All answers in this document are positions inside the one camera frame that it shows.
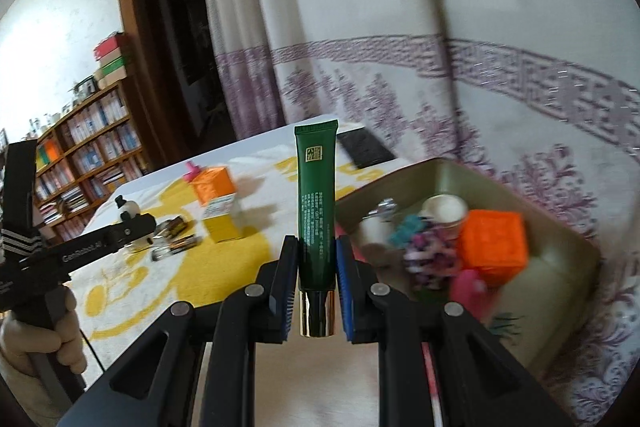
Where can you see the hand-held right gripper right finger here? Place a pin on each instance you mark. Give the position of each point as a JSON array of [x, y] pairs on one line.
[[350, 292]]

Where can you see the pink spinning top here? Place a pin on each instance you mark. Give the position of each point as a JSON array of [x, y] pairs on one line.
[[191, 171]]

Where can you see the light orange embossed cube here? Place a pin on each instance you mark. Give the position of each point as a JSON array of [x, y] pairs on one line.
[[212, 184]]

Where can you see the black phone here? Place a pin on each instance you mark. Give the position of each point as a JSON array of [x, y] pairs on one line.
[[365, 149]]

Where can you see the pink leopard plush pouch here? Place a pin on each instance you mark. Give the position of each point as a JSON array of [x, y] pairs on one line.
[[430, 257]]

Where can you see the white yellow medicine box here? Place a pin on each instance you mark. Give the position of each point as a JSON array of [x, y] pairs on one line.
[[222, 222]]

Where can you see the green flat box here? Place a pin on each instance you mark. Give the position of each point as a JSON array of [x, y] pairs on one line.
[[115, 67]]

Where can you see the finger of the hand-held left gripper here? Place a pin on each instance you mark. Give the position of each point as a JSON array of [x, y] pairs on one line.
[[137, 227]]

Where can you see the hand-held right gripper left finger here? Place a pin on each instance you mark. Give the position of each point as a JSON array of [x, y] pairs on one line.
[[280, 287]]

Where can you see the wooden bookshelf with books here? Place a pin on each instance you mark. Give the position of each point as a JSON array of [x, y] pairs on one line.
[[95, 142]]

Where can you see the bright orange embossed cube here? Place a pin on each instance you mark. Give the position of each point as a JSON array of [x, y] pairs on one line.
[[492, 247]]

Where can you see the white flat box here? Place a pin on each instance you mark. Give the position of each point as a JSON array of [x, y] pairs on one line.
[[112, 81]]

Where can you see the silver metal clip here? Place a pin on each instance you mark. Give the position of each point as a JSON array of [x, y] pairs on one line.
[[384, 208]]

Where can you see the small panda figure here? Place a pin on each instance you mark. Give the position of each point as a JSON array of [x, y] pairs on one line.
[[129, 207]]

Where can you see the person's left hand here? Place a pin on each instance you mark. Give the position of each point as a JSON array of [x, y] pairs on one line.
[[20, 342]]

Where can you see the olive metal tin box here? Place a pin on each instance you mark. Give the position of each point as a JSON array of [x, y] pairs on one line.
[[550, 277]]

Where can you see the white curtain purple pattern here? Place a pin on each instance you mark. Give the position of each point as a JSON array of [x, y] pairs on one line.
[[450, 7]]

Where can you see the green cream tube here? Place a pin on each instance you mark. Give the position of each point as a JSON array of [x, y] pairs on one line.
[[315, 207]]

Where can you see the gathered white purple curtain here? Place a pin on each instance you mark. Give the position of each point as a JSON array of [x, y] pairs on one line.
[[235, 7]]

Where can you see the white ribbed plastic cup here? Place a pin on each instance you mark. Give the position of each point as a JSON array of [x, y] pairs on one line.
[[442, 209]]

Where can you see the brown wooden door frame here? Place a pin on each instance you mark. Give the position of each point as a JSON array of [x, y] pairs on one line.
[[125, 7]]

